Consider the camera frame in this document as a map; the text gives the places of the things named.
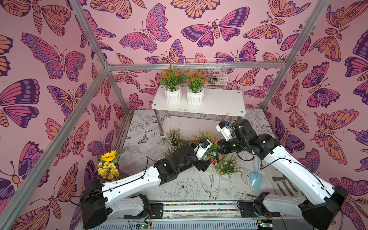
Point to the white two-tier rack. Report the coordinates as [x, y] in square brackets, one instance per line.
[216, 102]

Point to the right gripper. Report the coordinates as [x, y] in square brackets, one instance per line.
[223, 146]

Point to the orange potted plant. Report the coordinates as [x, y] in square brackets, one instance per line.
[213, 151]
[169, 153]
[172, 78]
[195, 91]

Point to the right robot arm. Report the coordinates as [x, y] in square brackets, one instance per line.
[320, 202]

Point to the white wire basket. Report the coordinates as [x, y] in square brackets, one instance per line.
[214, 72]

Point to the sunflower bouquet in vase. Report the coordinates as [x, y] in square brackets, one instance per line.
[108, 169]

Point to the pink potted plant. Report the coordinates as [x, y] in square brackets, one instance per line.
[226, 167]
[174, 138]

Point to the light blue garden trowel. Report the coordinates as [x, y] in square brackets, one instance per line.
[255, 177]

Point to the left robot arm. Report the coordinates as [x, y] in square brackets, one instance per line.
[101, 200]

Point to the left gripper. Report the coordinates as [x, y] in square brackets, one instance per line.
[202, 166]

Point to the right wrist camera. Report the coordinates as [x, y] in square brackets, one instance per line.
[225, 129]

